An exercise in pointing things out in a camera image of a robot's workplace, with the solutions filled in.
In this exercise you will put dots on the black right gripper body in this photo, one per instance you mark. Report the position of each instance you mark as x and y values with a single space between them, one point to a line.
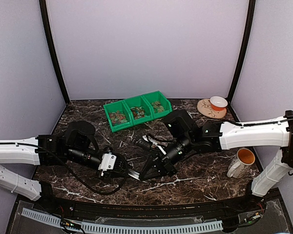
185 142

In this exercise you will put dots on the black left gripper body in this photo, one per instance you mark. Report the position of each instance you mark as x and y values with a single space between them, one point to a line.
79 154

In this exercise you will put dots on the clear round plastic lid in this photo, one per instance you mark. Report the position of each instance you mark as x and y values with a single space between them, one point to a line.
134 174

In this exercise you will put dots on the green bin with popsicle candies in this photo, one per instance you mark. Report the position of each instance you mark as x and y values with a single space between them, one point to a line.
160 105

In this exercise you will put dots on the green bin with star candies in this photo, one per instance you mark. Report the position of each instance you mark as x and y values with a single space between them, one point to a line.
118 116

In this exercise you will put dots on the green bin with lollipops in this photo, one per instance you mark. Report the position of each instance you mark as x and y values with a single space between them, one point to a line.
139 110

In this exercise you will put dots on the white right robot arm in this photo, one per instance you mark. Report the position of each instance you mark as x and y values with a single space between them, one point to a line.
215 136

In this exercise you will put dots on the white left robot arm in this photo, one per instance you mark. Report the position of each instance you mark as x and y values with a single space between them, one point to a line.
43 150

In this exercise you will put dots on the orange and white bowl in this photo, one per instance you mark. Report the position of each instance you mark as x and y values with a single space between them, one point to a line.
218 103

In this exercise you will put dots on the white mug orange inside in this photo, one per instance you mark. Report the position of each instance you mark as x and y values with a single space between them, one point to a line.
240 164

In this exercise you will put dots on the grey slotted cable duct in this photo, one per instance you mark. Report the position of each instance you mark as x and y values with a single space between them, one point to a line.
93 228

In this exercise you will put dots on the left black frame post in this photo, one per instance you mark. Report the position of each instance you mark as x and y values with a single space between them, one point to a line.
52 50

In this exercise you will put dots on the black frame post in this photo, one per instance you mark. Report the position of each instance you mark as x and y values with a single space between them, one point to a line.
52 50
243 50

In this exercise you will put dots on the right black frame post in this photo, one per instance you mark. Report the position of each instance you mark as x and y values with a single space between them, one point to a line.
243 50

